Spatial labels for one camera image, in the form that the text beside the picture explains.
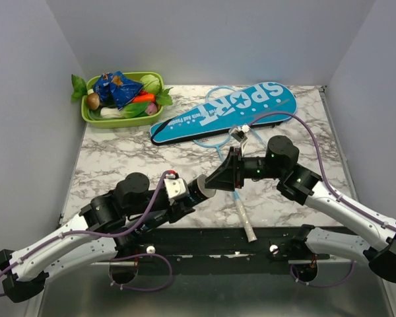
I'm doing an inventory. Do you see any green leaf left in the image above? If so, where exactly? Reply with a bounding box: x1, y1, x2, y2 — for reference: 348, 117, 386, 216
71, 74, 87, 102

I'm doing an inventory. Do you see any purple cable base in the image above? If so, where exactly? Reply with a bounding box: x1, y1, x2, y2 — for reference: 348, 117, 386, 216
289, 257, 356, 288
109, 248, 175, 292

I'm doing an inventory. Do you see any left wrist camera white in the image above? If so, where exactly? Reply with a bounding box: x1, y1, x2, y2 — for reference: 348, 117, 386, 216
164, 178, 189, 205

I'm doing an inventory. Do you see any green plastic basket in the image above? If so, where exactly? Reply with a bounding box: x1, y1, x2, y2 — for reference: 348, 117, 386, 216
81, 71, 165, 128

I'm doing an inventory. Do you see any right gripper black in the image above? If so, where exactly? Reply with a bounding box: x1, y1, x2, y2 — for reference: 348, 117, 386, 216
205, 147, 282, 192

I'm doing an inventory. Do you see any green leaf right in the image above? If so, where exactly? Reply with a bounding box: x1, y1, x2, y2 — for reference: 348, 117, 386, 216
155, 87, 173, 106

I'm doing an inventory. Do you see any black shuttlecock tube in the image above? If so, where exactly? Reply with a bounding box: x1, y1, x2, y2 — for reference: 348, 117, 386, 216
128, 174, 216, 238

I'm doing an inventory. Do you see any green cabbage toy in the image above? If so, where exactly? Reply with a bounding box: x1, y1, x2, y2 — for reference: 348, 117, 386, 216
139, 74, 161, 94

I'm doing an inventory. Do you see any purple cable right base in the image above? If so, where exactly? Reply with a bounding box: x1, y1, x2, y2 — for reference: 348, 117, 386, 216
289, 257, 356, 288

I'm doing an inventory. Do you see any green leaf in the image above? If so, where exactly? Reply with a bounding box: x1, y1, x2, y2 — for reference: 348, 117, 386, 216
155, 87, 173, 106
71, 74, 87, 102

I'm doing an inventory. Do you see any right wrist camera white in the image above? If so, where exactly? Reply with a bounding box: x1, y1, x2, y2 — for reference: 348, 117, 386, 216
228, 125, 250, 155

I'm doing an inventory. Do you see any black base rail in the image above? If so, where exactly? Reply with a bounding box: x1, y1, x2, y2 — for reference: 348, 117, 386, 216
54, 226, 354, 277

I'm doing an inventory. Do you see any blue badminton racket front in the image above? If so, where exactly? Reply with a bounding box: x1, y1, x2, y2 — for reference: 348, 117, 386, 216
193, 134, 257, 242

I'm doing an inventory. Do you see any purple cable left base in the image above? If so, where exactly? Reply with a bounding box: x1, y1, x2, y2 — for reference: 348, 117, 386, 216
109, 248, 175, 292

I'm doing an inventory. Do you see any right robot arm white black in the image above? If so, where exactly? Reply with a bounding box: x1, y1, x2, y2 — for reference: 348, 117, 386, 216
205, 135, 396, 283

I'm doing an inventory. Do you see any green leafy vegetable toy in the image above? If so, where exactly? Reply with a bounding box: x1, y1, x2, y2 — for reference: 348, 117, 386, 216
119, 102, 150, 119

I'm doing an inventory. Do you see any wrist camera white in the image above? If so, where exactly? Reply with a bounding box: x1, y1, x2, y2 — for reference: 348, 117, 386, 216
228, 125, 250, 155
164, 178, 189, 205

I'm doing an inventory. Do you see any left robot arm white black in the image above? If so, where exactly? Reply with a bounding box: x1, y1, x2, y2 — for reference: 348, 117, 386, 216
0, 170, 208, 303

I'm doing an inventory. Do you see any blue snack bag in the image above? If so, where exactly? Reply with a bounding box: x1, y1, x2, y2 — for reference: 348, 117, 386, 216
92, 71, 143, 110

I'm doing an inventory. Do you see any pink onion toy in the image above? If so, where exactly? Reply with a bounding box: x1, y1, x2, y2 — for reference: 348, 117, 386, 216
145, 102, 158, 116

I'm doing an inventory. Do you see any orange carrot toy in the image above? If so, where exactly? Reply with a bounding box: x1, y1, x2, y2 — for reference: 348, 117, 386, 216
131, 93, 156, 103

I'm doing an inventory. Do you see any blue racket cover bag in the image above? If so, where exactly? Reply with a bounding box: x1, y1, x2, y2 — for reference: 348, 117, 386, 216
150, 82, 298, 145

